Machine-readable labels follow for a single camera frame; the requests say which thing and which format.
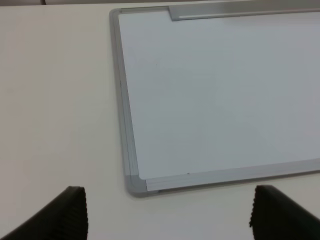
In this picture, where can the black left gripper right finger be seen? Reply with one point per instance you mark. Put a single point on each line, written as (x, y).
(275, 216)

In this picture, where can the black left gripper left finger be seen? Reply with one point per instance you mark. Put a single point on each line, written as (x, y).
(64, 218)

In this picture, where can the white aluminium-framed whiteboard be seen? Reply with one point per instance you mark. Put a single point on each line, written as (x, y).
(217, 93)

